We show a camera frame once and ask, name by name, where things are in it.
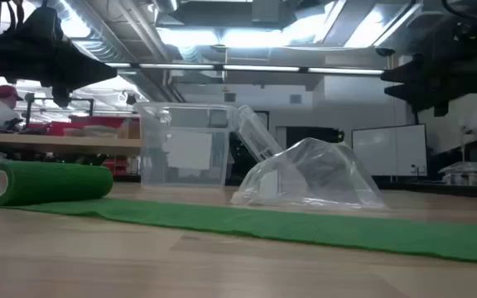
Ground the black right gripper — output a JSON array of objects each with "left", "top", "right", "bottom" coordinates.
[{"left": 380, "top": 52, "right": 477, "bottom": 118}]

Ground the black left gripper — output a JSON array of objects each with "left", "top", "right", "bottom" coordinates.
[{"left": 0, "top": 36, "right": 118, "bottom": 108}]

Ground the green bandage roll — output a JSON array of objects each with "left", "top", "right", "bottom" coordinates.
[{"left": 0, "top": 160, "right": 477, "bottom": 266}]

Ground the clear plastic zip bag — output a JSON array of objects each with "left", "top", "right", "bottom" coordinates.
[{"left": 229, "top": 137, "right": 388, "bottom": 210}]

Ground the long red crate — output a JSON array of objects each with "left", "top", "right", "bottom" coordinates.
[{"left": 69, "top": 115, "right": 140, "bottom": 129}]

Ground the cardboard box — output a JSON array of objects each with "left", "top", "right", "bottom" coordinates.
[{"left": 116, "top": 119, "right": 142, "bottom": 140}]

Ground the whiteboard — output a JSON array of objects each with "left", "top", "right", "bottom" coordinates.
[{"left": 351, "top": 123, "right": 428, "bottom": 178}]

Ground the red plastic tray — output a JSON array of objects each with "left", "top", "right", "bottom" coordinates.
[{"left": 26, "top": 122, "right": 75, "bottom": 137}]

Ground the wooden workbench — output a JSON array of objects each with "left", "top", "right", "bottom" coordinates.
[{"left": 0, "top": 131, "right": 142, "bottom": 157}]

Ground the red storage crate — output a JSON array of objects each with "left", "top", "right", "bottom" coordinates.
[{"left": 100, "top": 156, "right": 141, "bottom": 177}]

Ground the clear bag of supplies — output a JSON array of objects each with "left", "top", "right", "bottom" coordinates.
[{"left": 437, "top": 161, "right": 477, "bottom": 186}]

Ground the clear plastic container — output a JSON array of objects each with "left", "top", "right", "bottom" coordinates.
[{"left": 132, "top": 102, "right": 239, "bottom": 192}]

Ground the long ceiling light bar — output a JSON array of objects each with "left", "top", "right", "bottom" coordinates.
[{"left": 104, "top": 61, "right": 385, "bottom": 77}]

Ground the clear plastic container lid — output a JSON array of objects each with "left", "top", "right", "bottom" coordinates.
[{"left": 234, "top": 104, "right": 285, "bottom": 165}]

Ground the black camera rig stand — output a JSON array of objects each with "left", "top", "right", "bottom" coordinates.
[{"left": 22, "top": 93, "right": 96, "bottom": 126}]

